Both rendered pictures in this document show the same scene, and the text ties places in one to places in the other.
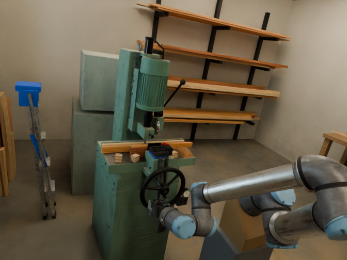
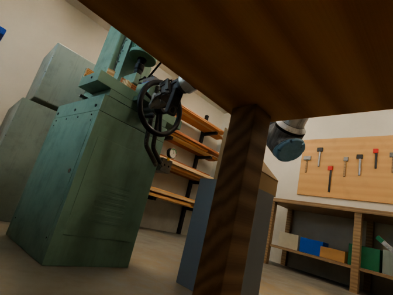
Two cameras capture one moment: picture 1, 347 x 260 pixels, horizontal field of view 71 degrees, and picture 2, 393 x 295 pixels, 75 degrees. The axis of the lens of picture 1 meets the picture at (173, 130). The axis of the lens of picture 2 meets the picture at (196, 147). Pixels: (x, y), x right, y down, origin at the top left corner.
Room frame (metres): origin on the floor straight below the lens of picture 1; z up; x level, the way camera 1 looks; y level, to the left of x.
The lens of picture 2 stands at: (-0.01, 0.11, 0.32)
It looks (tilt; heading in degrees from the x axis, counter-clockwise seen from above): 15 degrees up; 344
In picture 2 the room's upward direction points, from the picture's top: 14 degrees clockwise
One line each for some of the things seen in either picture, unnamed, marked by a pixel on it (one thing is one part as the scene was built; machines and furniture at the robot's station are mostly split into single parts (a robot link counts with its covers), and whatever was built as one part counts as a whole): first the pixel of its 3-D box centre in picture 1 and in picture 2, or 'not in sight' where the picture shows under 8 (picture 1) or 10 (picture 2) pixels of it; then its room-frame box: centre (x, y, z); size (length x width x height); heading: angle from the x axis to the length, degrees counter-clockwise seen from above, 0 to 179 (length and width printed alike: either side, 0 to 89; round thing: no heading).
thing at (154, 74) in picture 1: (152, 84); (148, 39); (1.51, 0.17, 1.35); 0.18 x 0.18 x 0.31
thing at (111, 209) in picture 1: (129, 206); (87, 187); (1.61, 0.24, 0.36); 0.58 x 0.45 x 0.71; 31
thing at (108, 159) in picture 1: (152, 161); (140, 105); (1.43, 0.10, 0.87); 0.61 x 0.30 x 0.06; 121
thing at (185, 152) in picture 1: (184, 150); not in sight; (1.57, -0.10, 0.92); 0.14 x 0.09 x 0.04; 31
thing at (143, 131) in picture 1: (145, 131); (132, 83); (1.53, 0.18, 1.03); 0.14 x 0.07 x 0.09; 31
